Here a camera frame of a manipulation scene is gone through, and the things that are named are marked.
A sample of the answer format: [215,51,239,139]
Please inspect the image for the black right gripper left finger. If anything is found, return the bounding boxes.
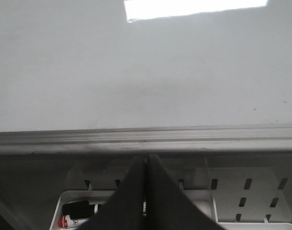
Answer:
[79,157,146,230]

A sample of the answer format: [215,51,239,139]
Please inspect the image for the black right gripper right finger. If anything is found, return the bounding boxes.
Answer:
[146,154,223,230]

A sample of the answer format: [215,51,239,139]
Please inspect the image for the white plastic marker tray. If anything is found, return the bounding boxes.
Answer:
[50,185,292,230]

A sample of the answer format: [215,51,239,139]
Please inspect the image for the black capped marker in tray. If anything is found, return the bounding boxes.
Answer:
[62,200,103,219]

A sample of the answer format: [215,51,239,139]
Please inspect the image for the red white marker in tray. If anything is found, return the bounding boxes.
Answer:
[57,215,89,229]

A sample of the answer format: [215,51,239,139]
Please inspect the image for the white slotted pegboard panel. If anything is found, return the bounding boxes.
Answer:
[64,159,292,222]

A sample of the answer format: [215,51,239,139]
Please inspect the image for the white whiteboard with metal frame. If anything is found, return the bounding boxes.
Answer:
[0,0,292,156]

